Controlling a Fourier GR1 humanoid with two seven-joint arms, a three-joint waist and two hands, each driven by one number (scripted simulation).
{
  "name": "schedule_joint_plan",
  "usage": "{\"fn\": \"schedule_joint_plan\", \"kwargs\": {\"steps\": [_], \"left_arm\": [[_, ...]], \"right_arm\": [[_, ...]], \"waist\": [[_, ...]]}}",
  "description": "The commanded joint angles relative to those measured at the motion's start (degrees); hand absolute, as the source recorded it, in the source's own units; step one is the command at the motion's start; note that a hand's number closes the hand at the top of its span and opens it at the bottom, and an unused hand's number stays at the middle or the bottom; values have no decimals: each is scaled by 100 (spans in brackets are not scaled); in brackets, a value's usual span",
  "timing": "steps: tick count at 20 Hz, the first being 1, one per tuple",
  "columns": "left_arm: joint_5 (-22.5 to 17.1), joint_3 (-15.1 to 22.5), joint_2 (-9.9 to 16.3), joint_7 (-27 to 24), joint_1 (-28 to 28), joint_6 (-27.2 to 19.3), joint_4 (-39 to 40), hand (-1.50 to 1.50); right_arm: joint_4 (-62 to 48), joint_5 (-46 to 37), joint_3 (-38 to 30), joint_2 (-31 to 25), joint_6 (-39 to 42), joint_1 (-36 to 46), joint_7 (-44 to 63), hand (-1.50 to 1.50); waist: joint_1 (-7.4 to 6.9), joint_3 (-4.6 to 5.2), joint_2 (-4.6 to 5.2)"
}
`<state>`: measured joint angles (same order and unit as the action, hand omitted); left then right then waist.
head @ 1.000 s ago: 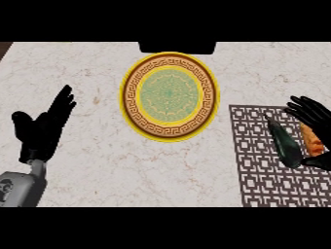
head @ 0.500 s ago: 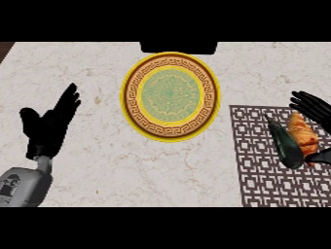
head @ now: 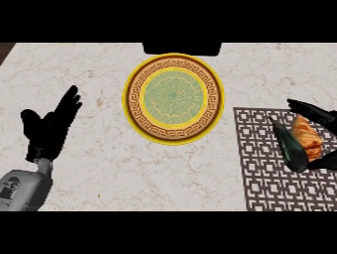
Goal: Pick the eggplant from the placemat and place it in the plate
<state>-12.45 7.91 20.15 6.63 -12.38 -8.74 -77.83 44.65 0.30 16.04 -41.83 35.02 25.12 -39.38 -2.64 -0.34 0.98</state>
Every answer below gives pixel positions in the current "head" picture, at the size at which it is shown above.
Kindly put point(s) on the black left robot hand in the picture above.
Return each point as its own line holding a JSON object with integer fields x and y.
{"x": 47, "y": 132}

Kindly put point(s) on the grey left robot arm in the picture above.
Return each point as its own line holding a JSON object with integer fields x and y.
{"x": 19, "y": 191}

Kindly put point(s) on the brown lattice placemat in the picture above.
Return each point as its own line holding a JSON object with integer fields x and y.
{"x": 274, "y": 188}

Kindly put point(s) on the yellow patterned plate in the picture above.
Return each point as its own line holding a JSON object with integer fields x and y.
{"x": 174, "y": 99}

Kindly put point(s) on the orange croissant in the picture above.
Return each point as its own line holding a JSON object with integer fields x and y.
{"x": 306, "y": 135}

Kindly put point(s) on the black appliance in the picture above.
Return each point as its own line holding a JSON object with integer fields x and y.
{"x": 182, "y": 48}

